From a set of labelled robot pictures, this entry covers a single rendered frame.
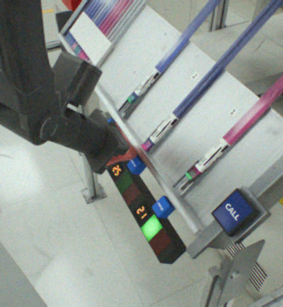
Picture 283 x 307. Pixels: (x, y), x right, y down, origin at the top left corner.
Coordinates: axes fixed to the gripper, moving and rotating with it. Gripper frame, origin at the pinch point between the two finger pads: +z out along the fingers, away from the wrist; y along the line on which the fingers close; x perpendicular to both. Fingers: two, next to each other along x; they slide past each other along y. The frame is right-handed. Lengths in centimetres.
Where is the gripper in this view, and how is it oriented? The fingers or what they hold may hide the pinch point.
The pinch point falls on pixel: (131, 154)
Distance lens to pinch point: 64.9
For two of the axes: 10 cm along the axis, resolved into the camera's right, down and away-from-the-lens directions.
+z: 6.4, 2.8, 7.2
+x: -6.4, 7.1, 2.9
